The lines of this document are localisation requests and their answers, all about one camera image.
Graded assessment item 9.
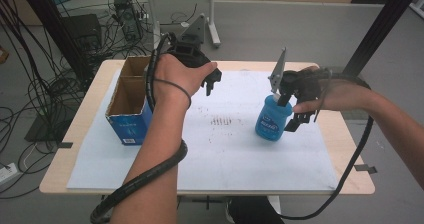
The white power strip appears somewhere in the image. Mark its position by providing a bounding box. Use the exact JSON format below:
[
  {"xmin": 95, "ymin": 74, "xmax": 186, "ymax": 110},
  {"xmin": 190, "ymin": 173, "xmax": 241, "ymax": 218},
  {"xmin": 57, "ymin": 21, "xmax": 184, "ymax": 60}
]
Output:
[{"xmin": 0, "ymin": 162, "xmax": 18, "ymax": 186}]

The white table leg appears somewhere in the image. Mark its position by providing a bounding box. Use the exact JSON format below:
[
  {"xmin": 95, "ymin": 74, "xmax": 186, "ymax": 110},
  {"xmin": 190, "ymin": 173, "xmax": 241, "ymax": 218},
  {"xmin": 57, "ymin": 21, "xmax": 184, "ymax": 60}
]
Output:
[{"xmin": 266, "ymin": 195, "xmax": 282, "ymax": 215}]

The tangle of black floor cables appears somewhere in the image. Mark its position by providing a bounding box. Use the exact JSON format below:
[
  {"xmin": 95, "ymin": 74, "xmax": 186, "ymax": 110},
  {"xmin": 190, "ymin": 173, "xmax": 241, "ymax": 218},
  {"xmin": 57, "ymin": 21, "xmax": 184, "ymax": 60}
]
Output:
[{"xmin": 0, "ymin": 0, "xmax": 199, "ymax": 200}]

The blue plastic bottle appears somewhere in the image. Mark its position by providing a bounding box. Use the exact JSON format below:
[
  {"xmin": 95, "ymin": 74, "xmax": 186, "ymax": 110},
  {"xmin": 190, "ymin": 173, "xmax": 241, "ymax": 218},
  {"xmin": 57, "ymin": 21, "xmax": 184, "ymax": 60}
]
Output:
[{"xmin": 254, "ymin": 94, "xmax": 294, "ymax": 142}]

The person's left hand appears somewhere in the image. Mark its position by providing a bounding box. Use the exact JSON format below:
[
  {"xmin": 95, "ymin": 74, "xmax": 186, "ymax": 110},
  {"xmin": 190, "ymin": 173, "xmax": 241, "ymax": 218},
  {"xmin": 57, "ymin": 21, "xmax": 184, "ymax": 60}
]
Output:
[{"xmin": 153, "ymin": 53, "xmax": 219, "ymax": 110}]

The black spiral-wrapped left gripper cable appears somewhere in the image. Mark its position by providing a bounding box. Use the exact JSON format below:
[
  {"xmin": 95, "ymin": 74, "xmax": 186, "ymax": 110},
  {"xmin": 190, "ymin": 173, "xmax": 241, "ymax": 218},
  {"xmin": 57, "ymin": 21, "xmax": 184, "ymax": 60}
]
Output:
[{"xmin": 89, "ymin": 33, "xmax": 189, "ymax": 224}]

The white table mat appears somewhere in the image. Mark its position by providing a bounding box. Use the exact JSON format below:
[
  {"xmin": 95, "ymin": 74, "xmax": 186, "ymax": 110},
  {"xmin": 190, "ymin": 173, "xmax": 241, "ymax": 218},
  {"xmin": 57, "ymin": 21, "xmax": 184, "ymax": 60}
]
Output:
[{"xmin": 66, "ymin": 69, "xmax": 339, "ymax": 191}]

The person's leg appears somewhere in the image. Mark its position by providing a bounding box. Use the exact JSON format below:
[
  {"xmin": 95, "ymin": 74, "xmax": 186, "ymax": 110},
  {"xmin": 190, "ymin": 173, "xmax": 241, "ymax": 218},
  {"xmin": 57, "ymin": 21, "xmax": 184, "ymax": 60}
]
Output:
[{"xmin": 226, "ymin": 196, "xmax": 285, "ymax": 224}]

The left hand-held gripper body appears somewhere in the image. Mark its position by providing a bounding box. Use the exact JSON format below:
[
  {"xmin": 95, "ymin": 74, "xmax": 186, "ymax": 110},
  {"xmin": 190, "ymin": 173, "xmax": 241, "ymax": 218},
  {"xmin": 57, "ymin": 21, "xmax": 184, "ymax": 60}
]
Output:
[{"xmin": 166, "ymin": 13, "xmax": 213, "ymax": 68}]

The blue open cardboard box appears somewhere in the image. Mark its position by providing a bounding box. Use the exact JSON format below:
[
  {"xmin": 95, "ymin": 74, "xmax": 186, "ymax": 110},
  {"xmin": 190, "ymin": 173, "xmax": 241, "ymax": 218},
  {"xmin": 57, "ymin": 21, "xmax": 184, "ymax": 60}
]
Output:
[{"xmin": 105, "ymin": 55, "xmax": 155, "ymax": 146}]

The thin black wire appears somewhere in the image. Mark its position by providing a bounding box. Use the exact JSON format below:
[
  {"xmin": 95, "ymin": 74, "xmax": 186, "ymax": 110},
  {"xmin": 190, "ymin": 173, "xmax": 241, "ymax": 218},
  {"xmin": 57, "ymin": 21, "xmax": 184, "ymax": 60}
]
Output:
[{"xmin": 312, "ymin": 68, "xmax": 334, "ymax": 123}]

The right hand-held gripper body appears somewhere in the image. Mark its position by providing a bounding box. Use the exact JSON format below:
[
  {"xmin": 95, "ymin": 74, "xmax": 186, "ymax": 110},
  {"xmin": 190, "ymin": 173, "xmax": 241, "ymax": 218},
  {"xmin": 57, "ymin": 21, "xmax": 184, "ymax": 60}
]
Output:
[{"xmin": 268, "ymin": 47, "xmax": 330, "ymax": 123}]

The white background desk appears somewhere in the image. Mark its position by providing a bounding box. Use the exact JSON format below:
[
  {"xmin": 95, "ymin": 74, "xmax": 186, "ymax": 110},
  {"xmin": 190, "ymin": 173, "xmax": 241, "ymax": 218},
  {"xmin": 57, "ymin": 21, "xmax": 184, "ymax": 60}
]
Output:
[{"xmin": 126, "ymin": 0, "xmax": 249, "ymax": 48}]

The black metal post with base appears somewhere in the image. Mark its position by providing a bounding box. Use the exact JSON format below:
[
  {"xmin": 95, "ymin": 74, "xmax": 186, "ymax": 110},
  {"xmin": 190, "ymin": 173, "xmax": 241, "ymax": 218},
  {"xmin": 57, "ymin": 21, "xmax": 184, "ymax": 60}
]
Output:
[{"xmin": 343, "ymin": 0, "xmax": 424, "ymax": 77}]

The thin black wristband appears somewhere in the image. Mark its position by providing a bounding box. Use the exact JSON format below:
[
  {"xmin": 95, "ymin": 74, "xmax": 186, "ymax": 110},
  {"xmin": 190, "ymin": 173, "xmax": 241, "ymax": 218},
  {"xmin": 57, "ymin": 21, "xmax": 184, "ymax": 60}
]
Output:
[{"xmin": 153, "ymin": 78, "xmax": 193, "ymax": 109}]

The person's right hand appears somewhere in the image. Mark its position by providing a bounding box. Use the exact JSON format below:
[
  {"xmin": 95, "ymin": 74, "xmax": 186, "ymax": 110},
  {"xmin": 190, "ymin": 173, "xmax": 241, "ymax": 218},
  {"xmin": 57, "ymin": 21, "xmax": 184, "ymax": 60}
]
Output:
[{"xmin": 292, "ymin": 66, "xmax": 378, "ymax": 116}]

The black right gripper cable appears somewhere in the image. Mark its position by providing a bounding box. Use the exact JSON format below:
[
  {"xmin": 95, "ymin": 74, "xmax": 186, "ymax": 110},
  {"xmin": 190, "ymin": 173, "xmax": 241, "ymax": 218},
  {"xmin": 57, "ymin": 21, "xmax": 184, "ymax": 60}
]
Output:
[{"xmin": 279, "ymin": 67, "xmax": 375, "ymax": 222}]

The orange object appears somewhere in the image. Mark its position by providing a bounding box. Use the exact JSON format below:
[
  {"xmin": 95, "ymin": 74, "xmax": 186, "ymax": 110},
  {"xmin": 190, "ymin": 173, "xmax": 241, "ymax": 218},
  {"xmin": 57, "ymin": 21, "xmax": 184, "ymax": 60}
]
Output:
[{"xmin": 0, "ymin": 45, "xmax": 10, "ymax": 65}]

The black box on floor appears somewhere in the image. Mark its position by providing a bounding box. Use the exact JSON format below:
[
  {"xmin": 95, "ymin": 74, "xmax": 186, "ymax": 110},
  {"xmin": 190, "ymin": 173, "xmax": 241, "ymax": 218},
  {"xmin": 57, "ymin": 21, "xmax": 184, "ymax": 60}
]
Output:
[{"xmin": 61, "ymin": 13, "xmax": 103, "ymax": 53}]

